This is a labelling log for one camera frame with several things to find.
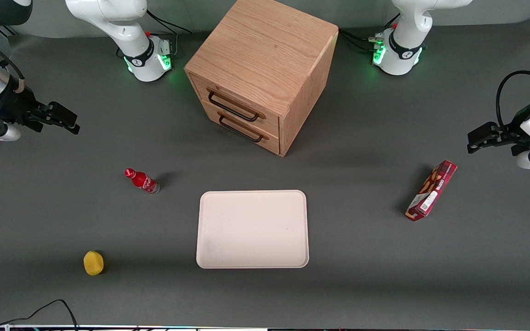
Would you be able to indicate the aluminium frame rail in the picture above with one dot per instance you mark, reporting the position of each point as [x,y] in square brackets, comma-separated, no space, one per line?
[5,31]

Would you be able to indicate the wooden drawer cabinet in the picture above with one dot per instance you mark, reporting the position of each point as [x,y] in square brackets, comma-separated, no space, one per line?
[265,46]

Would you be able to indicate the beige plastic tray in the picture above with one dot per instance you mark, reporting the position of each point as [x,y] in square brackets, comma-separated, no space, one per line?
[252,229]

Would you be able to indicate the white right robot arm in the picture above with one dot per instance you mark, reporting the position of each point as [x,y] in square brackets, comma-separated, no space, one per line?
[145,59]

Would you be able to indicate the wooden drawer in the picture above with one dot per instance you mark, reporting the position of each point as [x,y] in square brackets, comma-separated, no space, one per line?
[272,145]
[272,125]

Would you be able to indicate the small red soda bottle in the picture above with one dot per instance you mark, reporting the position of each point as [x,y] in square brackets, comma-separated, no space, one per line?
[143,181]

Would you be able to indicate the red snack box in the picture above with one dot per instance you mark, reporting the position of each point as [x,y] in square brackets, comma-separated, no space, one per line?
[430,191]

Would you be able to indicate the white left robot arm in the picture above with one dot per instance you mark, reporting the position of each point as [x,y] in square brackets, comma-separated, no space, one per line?
[403,59]

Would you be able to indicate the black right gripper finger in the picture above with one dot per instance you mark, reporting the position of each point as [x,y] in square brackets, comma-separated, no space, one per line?
[67,126]
[65,114]

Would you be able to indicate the yellow lemon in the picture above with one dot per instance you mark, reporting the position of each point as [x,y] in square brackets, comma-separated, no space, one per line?
[93,263]

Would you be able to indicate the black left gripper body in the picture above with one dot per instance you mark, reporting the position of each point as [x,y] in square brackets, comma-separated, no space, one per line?
[509,135]

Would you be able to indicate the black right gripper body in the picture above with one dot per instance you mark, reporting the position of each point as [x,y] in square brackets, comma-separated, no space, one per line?
[15,106]

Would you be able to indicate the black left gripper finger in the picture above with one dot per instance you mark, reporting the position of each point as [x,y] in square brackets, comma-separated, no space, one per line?
[486,132]
[481,145]

